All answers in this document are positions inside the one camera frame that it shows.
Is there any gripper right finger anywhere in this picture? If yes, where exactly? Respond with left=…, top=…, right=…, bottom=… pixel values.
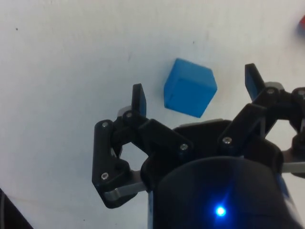
left=217, top=63, right=305, bottom=179

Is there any blue cube block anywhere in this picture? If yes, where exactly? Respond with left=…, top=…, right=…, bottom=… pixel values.
left=163, top=58, right=219, bottom=118

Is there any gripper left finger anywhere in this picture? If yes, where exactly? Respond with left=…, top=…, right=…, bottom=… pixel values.
left=91, top=83, right=194, bottom=209

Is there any red cube block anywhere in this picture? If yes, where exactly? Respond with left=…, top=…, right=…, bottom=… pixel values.
left=296, top=15, right=305, bottom=36

